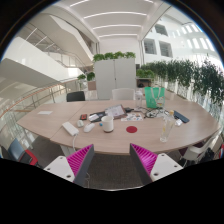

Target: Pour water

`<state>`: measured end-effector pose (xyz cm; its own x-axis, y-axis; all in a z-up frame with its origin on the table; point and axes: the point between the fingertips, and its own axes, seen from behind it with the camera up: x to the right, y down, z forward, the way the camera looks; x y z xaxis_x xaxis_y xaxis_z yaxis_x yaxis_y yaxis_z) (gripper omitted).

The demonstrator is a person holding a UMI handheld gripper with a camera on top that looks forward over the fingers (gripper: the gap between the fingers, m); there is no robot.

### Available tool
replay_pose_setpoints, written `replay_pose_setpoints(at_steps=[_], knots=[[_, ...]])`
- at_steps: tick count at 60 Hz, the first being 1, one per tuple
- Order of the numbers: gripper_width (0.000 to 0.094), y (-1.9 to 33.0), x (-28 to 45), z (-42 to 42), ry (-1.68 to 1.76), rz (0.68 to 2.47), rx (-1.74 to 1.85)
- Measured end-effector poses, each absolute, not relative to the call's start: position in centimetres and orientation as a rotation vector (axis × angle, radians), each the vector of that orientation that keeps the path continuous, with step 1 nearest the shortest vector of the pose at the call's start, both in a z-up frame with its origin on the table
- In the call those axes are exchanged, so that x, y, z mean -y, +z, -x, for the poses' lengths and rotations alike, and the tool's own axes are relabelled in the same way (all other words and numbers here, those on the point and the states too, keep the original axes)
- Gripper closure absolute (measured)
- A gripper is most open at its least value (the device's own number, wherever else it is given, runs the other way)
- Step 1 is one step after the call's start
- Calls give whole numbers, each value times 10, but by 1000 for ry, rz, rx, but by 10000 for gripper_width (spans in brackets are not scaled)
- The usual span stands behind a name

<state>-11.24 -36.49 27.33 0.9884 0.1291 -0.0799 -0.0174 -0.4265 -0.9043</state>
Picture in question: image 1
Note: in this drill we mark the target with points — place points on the open magazine on table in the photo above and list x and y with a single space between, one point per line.
116 111

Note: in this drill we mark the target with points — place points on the red and blue chair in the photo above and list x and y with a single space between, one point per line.
19 154

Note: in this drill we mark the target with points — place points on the green shopping bag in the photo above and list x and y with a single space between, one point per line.
155 97

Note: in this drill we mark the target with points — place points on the clear plastic jug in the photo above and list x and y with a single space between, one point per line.
138 100

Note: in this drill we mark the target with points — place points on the green hedge planter row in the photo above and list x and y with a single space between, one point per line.
206 77

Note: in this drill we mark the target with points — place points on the colourful sticker sheet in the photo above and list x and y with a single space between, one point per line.
132 117

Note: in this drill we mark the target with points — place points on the white computer mouse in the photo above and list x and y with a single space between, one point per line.
89 127

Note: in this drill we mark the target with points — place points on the white storage cabinet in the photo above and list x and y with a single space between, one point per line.
114 74

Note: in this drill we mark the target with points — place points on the small red black device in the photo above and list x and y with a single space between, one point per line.
83 117

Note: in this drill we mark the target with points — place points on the clear plastic water bottle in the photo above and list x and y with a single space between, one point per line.
169 122

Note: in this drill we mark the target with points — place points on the red round coaster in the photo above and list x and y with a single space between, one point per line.
131 129

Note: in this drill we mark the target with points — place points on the black office chair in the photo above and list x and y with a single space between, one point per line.
75 96

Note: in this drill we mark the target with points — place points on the white ceramic mug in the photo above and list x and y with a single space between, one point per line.
107 123

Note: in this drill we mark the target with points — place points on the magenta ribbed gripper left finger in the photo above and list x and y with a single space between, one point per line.
73 167

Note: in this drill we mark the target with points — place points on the white chair right side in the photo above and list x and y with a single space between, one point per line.
196 152

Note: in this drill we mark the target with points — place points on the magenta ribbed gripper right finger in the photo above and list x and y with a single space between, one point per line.
151 166

